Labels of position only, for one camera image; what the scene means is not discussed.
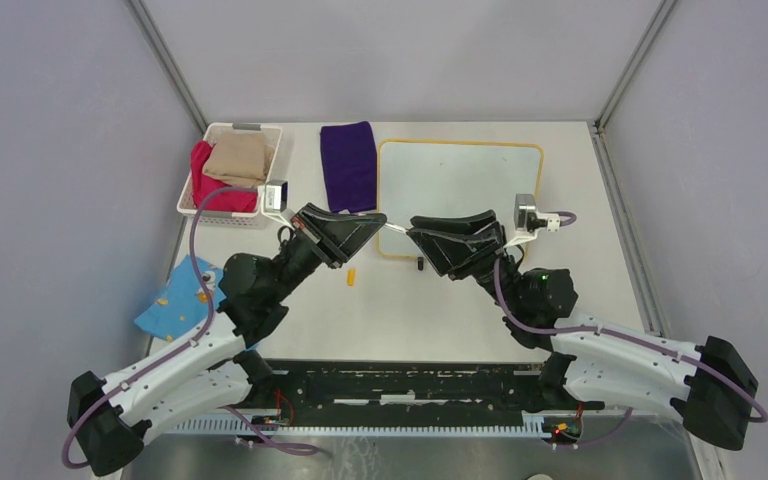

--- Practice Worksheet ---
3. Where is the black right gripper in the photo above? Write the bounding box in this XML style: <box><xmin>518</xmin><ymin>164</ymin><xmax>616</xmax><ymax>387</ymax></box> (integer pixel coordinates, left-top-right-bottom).
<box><xmin>407</xmin><ymin>210</ymin><xmax>524</xmax><ymax>314</ymax></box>

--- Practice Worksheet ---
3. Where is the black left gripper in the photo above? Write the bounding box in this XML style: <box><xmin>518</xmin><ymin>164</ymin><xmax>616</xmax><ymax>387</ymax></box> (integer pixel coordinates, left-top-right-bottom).
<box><xmin>269</xmin><ymin>202</ymin><xmax>387</xmax><ymax>302</ymax></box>

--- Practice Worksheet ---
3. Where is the white marker pen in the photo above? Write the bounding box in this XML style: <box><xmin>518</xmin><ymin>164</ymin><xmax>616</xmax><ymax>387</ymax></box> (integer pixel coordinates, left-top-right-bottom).
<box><xmin>384</xmin><ymin>222</ymin><xmax>408</xmax><ymax>235</ymax></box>

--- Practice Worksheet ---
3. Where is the yellow framed whiteboard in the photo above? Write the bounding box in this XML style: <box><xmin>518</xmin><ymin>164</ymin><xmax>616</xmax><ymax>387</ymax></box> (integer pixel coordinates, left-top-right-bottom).
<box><xmin>377</xmin><ymin>139</ymin><xmax>544</xmax><ymax>235</ymax></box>

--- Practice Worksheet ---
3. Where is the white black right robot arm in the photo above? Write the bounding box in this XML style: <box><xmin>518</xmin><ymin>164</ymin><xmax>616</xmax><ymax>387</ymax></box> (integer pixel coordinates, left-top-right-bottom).
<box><xmin>406</xmin><ymin>207</ymin><xmax>768</xmax><ymax>451</ymax></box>

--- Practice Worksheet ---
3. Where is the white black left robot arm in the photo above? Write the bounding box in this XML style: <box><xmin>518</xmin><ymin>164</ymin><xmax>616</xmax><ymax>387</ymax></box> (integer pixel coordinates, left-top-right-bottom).
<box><xmin>61</xmin><ymin>203</ymin><xmax>387</xmax><ymax>477</ymax></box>

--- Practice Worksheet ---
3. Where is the purple folded cloth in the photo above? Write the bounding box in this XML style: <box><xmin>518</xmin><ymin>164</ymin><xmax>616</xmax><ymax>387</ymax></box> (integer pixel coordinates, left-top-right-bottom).
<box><xmin>320</xmin><ymin>121</ymin><xmax>377</xmax><ymax>213</ymax></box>

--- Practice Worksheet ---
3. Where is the beige cloth in basket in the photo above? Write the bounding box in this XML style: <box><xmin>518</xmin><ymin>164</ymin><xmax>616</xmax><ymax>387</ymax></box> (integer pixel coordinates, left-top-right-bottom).
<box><xmin>202</xmin><ymin>132</ymin><xmax>274</xmax><ymax>188</ymax></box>

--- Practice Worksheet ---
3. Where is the red cloth in basket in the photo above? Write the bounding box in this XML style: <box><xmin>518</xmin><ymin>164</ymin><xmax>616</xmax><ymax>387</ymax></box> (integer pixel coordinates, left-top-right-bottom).
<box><xmin>190</xmin><ymin>141</ymin><xmax>258</xmax><ymax>213</ymax></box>

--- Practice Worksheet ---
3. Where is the white perforated plastic basket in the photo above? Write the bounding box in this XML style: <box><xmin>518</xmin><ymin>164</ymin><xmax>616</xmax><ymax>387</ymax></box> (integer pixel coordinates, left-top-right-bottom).
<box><xmin>177</xmin><ymin>123</ymin><xmax>286</xmax><ymax>228</ymax></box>

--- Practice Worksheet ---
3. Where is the blue patterned cloth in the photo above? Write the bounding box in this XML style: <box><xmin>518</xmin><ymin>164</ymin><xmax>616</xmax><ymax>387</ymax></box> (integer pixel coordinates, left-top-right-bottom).
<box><xmin>134</xmin><ymin>255</ymin><xmax>225</xmax><ymax>342</ymax></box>

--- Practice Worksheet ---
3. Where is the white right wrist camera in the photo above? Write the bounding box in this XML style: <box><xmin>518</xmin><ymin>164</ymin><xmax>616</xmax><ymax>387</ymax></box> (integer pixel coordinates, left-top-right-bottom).
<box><xmin>505</xmin><ymin>194</ymin><xmax>561</xmax><ymax>248</ymax></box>

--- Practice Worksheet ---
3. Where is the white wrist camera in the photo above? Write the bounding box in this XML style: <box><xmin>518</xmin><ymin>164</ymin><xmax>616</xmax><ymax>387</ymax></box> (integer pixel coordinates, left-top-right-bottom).
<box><xmin>505</xmin><ymin>194</ymin><xmax>561</xmax><ymax>248</ymax></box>
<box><xmin>261</xmin><ymin>179</ymin><xmax>289</xmax><ymax>215</ymax></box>

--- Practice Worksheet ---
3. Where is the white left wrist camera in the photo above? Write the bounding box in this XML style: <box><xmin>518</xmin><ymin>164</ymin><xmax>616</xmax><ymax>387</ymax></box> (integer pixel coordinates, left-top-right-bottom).
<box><xmin>261</xmin><ymin>179</ymin><xmax>289</xmax><ymax>215</ymax></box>

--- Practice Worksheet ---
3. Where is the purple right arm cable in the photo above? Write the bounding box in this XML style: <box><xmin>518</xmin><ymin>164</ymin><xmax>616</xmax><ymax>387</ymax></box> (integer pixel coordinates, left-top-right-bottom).
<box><xmin>491</xmin><ymin>210</ymin><xmax>768</xmax><ymax>450</ymax></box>

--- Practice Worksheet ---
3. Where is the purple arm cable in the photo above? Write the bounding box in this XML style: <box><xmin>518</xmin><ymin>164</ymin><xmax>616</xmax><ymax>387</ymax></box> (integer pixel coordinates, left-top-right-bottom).
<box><xmin>491</xmin><ymin>210</ymin><xmax>768</xmax><ymax>450</ymax></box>
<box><xmin>60</xmin><ymin>186</ymin><xmax>322</xmax><ymax>470</ymax></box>

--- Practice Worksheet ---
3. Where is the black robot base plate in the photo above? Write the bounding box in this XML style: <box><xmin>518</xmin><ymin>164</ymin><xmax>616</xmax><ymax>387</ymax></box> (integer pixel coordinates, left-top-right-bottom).
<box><xmin>210</xmin><ymin>359</ymin><xmax>605</xmax><ymax>429</ymax></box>

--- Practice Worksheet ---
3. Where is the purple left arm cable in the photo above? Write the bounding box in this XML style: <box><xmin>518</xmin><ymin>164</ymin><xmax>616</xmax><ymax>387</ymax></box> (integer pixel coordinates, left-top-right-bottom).
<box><xmin>60</xmin><ymin>186</ymin><xmax>322</xmax><ymax>470</ymax></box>

